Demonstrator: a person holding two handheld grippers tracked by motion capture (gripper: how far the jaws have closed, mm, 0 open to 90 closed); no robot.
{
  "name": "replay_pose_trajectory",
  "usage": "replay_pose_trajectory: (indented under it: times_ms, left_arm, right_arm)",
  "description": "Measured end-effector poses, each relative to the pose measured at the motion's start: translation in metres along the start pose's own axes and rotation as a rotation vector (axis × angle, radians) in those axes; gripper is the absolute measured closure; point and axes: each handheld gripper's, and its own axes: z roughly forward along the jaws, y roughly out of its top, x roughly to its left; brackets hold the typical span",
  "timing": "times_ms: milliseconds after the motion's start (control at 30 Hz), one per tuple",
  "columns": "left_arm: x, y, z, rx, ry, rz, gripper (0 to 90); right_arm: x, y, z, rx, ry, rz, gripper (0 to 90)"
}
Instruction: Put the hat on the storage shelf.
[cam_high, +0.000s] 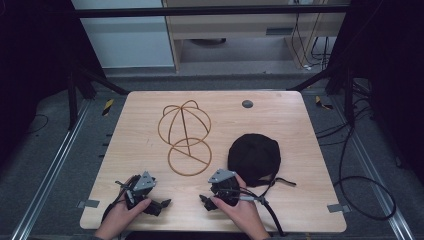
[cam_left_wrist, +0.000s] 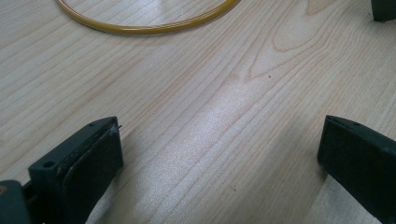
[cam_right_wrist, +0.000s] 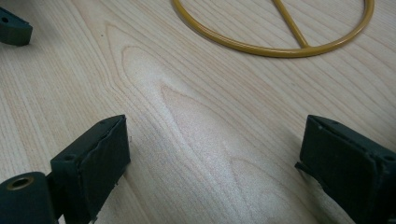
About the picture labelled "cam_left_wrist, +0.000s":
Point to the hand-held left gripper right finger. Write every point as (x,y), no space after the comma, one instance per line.
(361,161)

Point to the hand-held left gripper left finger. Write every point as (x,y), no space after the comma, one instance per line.
(84,165)

